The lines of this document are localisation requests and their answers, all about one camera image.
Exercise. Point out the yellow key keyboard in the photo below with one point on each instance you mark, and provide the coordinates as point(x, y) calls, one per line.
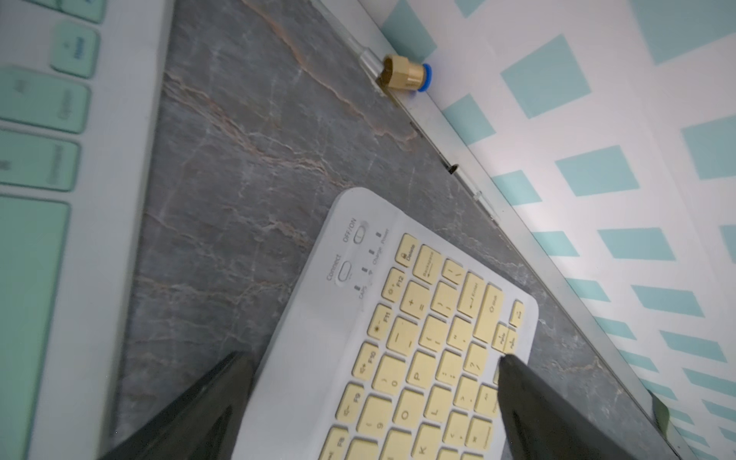
point(389, 347)

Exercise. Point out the green key keyboard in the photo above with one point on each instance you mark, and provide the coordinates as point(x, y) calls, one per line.
point(80, 89)

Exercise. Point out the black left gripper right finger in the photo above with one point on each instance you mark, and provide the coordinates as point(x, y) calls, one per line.
point(540, 424)

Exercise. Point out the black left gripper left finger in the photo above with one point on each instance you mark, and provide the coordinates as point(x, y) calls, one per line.
point(202, 423)

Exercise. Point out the brass pneumatic fitting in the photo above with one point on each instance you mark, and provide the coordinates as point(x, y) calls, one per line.
point(402, 74)

